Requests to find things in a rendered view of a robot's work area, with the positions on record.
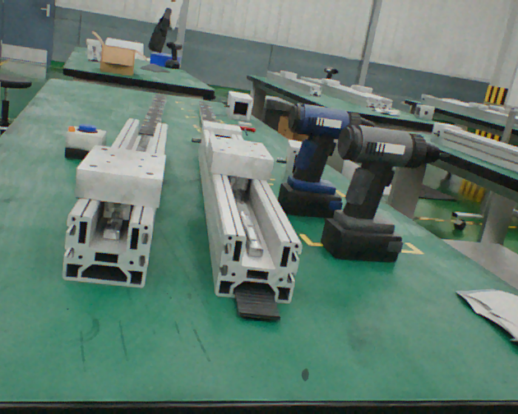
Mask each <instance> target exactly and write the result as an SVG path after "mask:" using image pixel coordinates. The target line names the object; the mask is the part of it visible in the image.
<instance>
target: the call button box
mask: <svg viewBox="0 0 518 414"><path fill-rule="evenodd" d="M75 129H76V130H75V132H70V131H67V135H66V145H65V146H66V149H65V154H64V157H65V158H70V159H82V160H84V159H85V157H86V156H87V155H88V153H89V152H90V151H91V150H92V149H93V148H94V146H95V145H100V146H105V145H106V136H107V131H101V130H96V131H84V130H81V129H79V127H78V126H75Z"/></svg>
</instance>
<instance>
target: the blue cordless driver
mask: <svg viewBox="0 0 518 414"><path fill-rule="evenodd" d="M347 125H353V126H355V125H360V126H366V127H375V126H374V123H373V122H370V121H368V120H366V119H364V118H361V117H360V114H358V113H352V112H346V111H345V110H340V109H334V108H325V107H319V106H314V105H309V104H302V105H300V104H298V103H296V104H295V105H294V106H293V107H292V108H291V110H290V113H289V129H290V130H291V132H294V133H295V132H297V133H298V134H301V135H306V136H308V138H307V139H305V140H303V142H302V144H301V146H300V149H299V152H298V156H297V158H296V160H295V163H294V165H295V167H296V169H295V171H294V175H290V176H288V180H287V182H282V183H281V185H280V192H279V196H278V200H277V201H278V202H279V204H280V207H281V208H282V210H283V211H284V212H285V213H287V214H298V215H306V216H313V217H320V218H327V219H328V218H330V219H333V218H334V212H335V211H336V210H342V205H343V201H342V197H341V196H340V195H339V194H338V193H337V192H335V191H336V187H335V186H334V185H333V184H332V183H331V182H329V181H328V180H324V179H321V176H322V174H323V171H324V168H325V166H326V161H327V160H328V157H329V156H332V155H333V153H334V150H335V147H336V143H335V142H334V140H338V139H339V135H340V132H341V131H342V130H343V129H344V128H345V127H346V126H347Z"/></svg>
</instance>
